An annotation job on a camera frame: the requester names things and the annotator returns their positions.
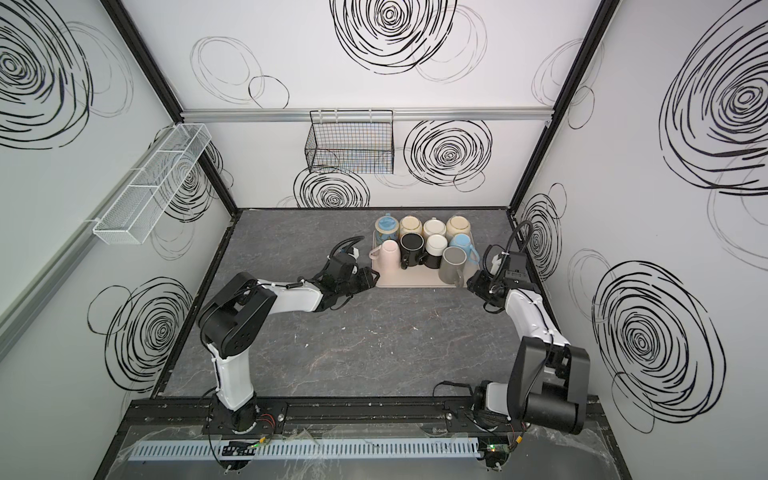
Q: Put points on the blue butterfly mug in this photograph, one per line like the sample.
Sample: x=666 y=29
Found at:
x=386 y=228

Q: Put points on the aluminium wall rail back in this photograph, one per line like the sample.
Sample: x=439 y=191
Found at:
x=538 y=113

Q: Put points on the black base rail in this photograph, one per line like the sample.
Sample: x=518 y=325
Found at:
x=289 y=415

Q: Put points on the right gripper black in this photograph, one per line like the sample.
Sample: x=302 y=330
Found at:
x=480 y=285

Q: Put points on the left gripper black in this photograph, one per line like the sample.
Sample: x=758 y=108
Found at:
x=363 y=279

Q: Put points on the aluminium wall rail left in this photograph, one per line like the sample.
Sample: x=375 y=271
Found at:
x=17 y=318

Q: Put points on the cream white mug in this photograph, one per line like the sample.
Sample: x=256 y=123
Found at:
x=434 y=226

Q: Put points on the aluminium wall rail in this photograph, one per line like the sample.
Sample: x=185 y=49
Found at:
x=17 y=318
x=538 y=113

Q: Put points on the white wire shelf basket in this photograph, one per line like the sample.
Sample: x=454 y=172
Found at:
x=169 y=182

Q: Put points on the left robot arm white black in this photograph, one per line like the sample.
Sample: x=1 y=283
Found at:
x=232 y=320

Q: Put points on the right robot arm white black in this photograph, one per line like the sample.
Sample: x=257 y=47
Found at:
x=548 y=384

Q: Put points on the black corner frame post right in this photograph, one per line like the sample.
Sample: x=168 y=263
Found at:
x=589 y=45

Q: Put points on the black corner frame post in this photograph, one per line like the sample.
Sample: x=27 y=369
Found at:
x=589 y=45
x=131 y=36

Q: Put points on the light blue mug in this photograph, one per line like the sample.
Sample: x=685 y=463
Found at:
x=465 y=243

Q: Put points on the beige tan mug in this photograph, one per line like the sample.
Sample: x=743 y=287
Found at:
x=456 y=225

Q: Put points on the black corner frame post left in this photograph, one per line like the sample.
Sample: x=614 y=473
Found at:
x=131 y=36

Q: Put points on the orange cream mug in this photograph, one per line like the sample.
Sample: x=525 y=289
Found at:
x=410 y=224

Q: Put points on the white black mug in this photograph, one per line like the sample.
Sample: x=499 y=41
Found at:
x=434 y=248

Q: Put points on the beige plastic tray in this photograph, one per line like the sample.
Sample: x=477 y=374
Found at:
x=420 y=277

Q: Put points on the white slotted cable duct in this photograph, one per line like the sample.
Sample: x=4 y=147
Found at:
x=298 y=449

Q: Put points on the grey mug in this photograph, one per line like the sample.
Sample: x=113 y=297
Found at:
x=451 y=270

